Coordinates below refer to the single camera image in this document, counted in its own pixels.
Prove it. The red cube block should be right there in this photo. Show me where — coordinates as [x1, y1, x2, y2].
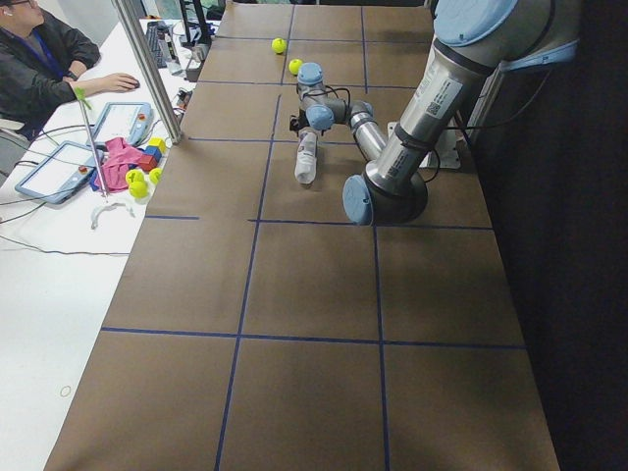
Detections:
[136, 153, 158, 173]

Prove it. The Wilson 3 tennis ball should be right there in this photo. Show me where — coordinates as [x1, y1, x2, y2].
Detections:
[271, 37, 288, 55]

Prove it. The clear tennis ball can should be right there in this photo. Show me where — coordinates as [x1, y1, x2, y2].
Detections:
[294, 129, 318, 184]

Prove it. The metal grabber stick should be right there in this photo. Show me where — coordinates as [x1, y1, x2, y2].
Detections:
[74, 86, 109, 199]

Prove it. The yellow cube block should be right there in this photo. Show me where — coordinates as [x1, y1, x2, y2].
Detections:
[145, 136, 168, 155]

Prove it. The blue cube block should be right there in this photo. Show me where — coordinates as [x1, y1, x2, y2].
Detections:
[144, 146, 162, 162]

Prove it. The far teach pendant tablet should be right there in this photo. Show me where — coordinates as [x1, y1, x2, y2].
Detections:
[91, 102, 153, 145]

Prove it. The Roland Garros tennis ball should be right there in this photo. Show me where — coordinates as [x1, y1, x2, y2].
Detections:
[288, 58, 303, 77]

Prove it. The clear plastic can lid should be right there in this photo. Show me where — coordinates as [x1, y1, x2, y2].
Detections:
[90, 201, 135, 231]

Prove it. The spare yellow tennis ball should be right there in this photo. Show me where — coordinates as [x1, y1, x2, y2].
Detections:
[129, 181, 148, 199]

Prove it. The teach pendant tablet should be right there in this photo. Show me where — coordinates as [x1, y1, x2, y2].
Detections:
[91, 102, 153, 145]
[15, 141, 95, 204]

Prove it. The near teach pendant tablet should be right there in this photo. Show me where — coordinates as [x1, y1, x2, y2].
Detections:
[15, 141, 95, 204]

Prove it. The seated person black jacket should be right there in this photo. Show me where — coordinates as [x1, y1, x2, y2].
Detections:
[0, 0, 142, 143]

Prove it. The aluminium frame post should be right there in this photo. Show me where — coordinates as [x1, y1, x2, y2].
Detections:
[112, 0, 183, 144]

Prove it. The pink cloth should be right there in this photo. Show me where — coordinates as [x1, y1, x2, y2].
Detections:
[101, 137, 144, 192]

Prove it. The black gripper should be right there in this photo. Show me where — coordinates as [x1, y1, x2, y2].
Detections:
[288, 114, 305, 132]

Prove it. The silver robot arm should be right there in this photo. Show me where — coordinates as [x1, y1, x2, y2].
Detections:
[290, 1, 582, 225]

